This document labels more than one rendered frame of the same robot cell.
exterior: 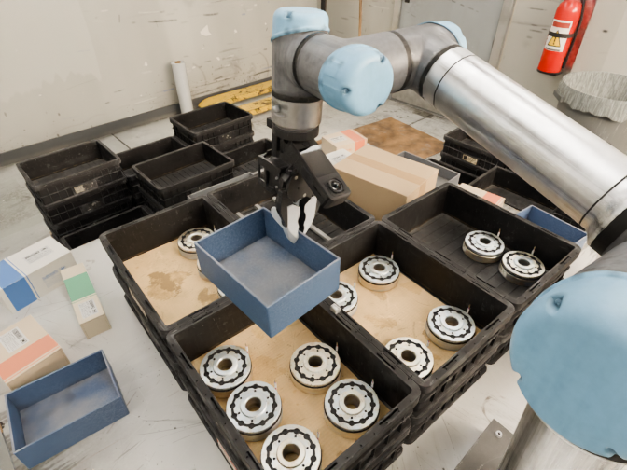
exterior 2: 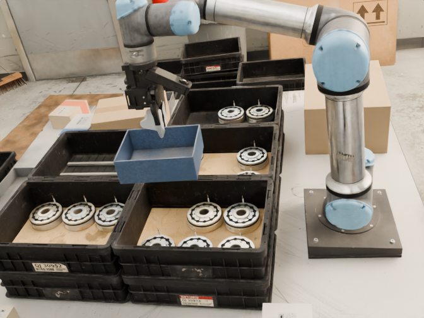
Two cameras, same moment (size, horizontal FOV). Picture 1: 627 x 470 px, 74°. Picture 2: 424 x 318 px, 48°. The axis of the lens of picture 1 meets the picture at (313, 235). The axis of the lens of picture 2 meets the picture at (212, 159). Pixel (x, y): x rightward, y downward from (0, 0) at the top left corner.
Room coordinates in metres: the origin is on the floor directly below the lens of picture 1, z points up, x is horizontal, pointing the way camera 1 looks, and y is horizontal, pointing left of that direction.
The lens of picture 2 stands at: (-0.41, 0.59, 1.76)
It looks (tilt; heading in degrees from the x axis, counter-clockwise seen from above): 34 degrees down; 324
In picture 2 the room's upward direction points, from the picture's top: 9 degrees counter-clockwise
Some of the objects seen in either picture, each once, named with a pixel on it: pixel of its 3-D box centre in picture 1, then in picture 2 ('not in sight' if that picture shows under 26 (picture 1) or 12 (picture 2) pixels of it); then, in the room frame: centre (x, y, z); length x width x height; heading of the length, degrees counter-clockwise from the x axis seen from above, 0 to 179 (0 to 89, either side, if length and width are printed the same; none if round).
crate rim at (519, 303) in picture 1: (476, 236); (227, 107); (0.83, -0.41, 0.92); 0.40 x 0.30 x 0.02; 39
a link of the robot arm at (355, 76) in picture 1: (353, 72); (175, 16); (0.53, -0.05, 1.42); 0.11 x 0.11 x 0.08; 33
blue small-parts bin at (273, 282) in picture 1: (267, 265); (160, 153); (0.52, 0.08, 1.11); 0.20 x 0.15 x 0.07; 43
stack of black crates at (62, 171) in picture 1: (84, 199); not in sight; (1.82, 1.19, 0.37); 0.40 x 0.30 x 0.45; 133
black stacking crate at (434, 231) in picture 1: (471, 251); (228, 119); (0.83, -0.41, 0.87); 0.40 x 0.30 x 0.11; 39
